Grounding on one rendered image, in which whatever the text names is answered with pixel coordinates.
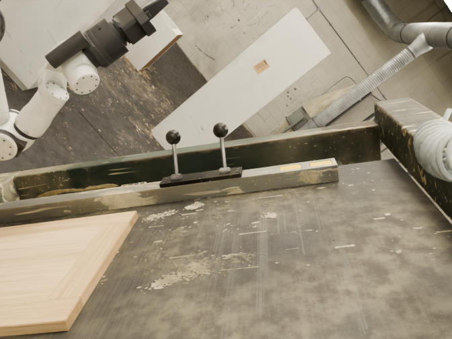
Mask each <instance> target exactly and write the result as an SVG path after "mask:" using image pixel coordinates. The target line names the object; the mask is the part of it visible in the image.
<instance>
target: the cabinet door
mask: <svg viewBox="0 0 452 339"><path fill-rule="evenodd" d="M137 219H138V214H137V212H136V211H131V212H125V213H114V214H109V215H98V216H92V217H82V218H76V219H66V220H60V221H50V222H44V223H34V224H28V225H18V226H12V227H2V228H0V336H15V335H24V334H39V333H47V332H62V331H69V329H70V327H71V326H72V324H73V322H74V321H75V319H76V318H77V316H78V315H79V313H80V311H81V310H82V308H83V306H84V305H85V303H86V302H87V300H88V299H89V296H90V295H91V294H92V292H93V290H94V289H95V287H96V285H97V284H98V282H99V281H100V279H101V277H102V276H103V274H104V273H105V271H106V269H107V267H108V266H109V265H110V263H111V261H112V260H113V258H114V257H115V255H116V253H117V251H118V250H119V248H120V247H121V245H122V243H123V242H124V240H125V239H126V237H127V235H128V234H129V232H130V231H131V229H132V228H133V225H134V224H135V223H136V221H137Z"/></svg>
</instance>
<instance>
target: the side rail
mask: <svg viewBox="0 0 452 339"><path fill-rule="evenodd" d="M378 126H379V125H378V124H377V123H376V122H375V121H374V120H368V121H363V122H354V123H349V124H340V125H335V126H327V127H321V128H313V129H307V130H298V131H293V132H288V133H280V134H275V135H266V136H261V137H252V138H246V139H238V140H233V141H224V146H225V157H226V164H227V167H230V168H233V167H242V170H250V169H256V168H261V167H270V166H276V165H286V164H291V163H301V162H306V161H315V160H321V159H331V158H334V159H335V160H339V161H341V163H342V165H348V164H354V163H364V162H370V161H379V160H381V143H380V139H379V133H378ZM176 152H177V160H178V173H179V174H192V173H197V172H207V171H212V170H219V169H220V168H222V167H223V165H222V159H221V146H220V142H219V143H210V144H205V145H196V146H191V147H182V148H177V149H176ZM172 174H174V161H173V153H172V149H168V150H163V151H154V152H149V153H141V154H136V155H127V156H122V157H113V158H107V159H99V160H94V161H85V162H80V163H71V164H66V165H58V166H52V167H44V168H38V169H29V170H24V171H22V172H20V173H19V174H18V175H16V176H14V180H15V182H16V184H17V187H18V190H19V191H18V192H19V194H20V197H21V199H22V200H25V199H31V198H40V197H46V196H56V195H61V194H70V193H76V192H85V191H91V190H101V189H106V188H115V187H121V185H125V184H134V183H139V182H147V183H151V182H160V181H162V179H163V177H168V176H171V175H172Z"/></svg>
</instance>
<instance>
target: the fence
mask: <svg viewBox="0 0 452 339"><path fill-rule="evenodd" d="M327 160H331V162H332V164H329V165H319V166H314V167H310V165H309V163H313V162H318V161H327ZM297 164H301V168H299V169H289V170H283V171H280V167H282V166H288V165H297ZM335 181H339V176H338V165H337V163H336V160H335V159H334V158H331V159H321V160H315V161H306V162H301V163H291V164H286V165H276V166H270V167H261V168H256V169H246V170H243V171H242V176H241V177H240V178H231V179H226V180H216V181H210V182H201V183H195V184H185V185H180V186H170V187H165V188H160V186H159V183H160V182H151V183H145V184H136V185H130V186H121V187H115V188H106V189H101V190H91V191H85V192H76V193H70V194H61V195H56V196H46V197H40V198H31V199H25V200H16V201H11V202H1V203H0V224H2V223H11V222H17V221H27V220H33V219H43V218H49V217H59V216H65V215H75V214H81V213H91V212H97V211H107V210H112V209H123V208H128V207H134V206H145V205H150V204H160V203H166V202H176V201H182V200H192V199H197V198H208V197H214V196H224V195H230V194H240V193H245V192H255V191H261V190H272V189H277V188H287V187H293V186H303V185H309V184H319V183H325V182H335Z"/></svg>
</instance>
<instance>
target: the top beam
mask: <svg viewBox="0 0 452 339"><path fill-rule="evenodd" d="M374 108H375V119H376V120H377V121H378V122H379V126H380V129H381V139H380V140H381V141H382V142H383V144H384V145H385V146H386V147H387V148H388V149H389V150H390V151H391V152H392V153H393V155H394V156H395V157H396V158H397V159H398V161H399V162H400V163H401V164H402V165H403V166H404V167H405V168H406V169H407V170H408V172H409V173H410V174H411V175H412V176H413V178H414V179H415V180H416V181H417V182H418V183H419V184H420V185H421V186H422V187H423V189H424V190H425V191H426V192H427V193H428V195H429V196H430V197H431V198H432V199H433V200H434V201H435V202H436V203H437V204H438V206H439V207H440V208H441V209H442V210H443V212H444V213H445V214H446V215H447V216H448V217H449V218H450V220H452V182H447V181H444V180H442V179H439V178H436V177H434V176H432V175H431V174H430V173H428V172H427V171H426V170H425V169H424V168H423V167H422V166H421V165H420V164H419V162H418V161H417V158H416V156H415V152H414V144H413V141H414V134H415V132H416V129H417V128H418V127H419V126H421V125H422V124H423V123H424V122H428V121H430V120H435V119H436V120H442V119H443V117H442V116H439V115H438V114H436V113H435V112H433V111H432V110H429V109H428V108H426V107H425V106H423V105H422V104H419V103H418V102H416V101H415V100H413V99H412V98H400V99H396V100H387V101H382V102H375V103H374Z"/></svg>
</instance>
